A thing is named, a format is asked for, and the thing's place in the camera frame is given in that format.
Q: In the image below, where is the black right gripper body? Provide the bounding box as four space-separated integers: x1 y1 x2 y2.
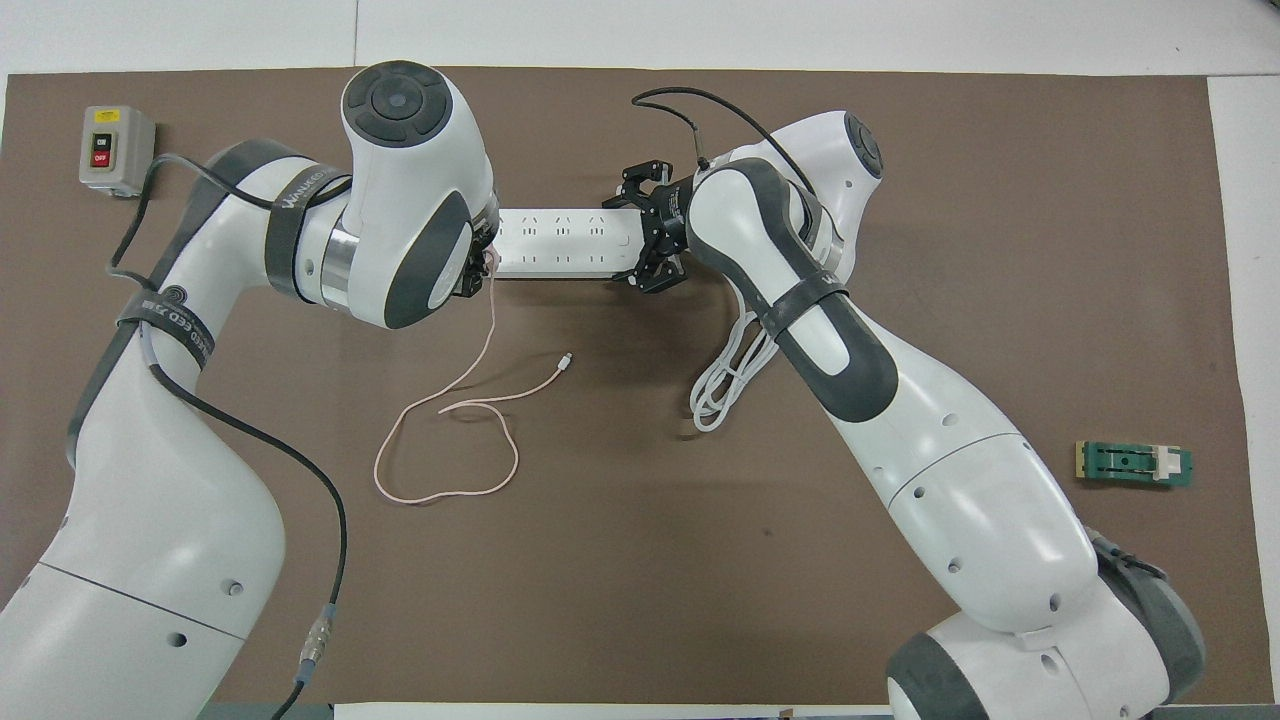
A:
638 178 697 269

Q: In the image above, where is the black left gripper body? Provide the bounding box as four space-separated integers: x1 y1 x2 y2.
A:
455 240 493 300

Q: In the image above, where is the pink charging cable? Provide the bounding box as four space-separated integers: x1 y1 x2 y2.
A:
374 262 574 503

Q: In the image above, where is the brown table mat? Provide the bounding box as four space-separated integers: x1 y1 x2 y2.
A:
0 66 1276 706

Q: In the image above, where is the white power strip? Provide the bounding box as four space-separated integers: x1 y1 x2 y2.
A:
490 207 647 281

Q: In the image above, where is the grey on off switch box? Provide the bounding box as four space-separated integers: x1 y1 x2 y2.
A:
79 105 156 198

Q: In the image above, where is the white power cord with plug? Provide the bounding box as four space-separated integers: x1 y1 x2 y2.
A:
690 278 781 433

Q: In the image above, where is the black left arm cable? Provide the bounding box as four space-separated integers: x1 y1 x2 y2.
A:
108 152 348 720

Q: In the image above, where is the green circuit board fixture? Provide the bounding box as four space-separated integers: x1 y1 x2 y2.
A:
1075 441 1194 491

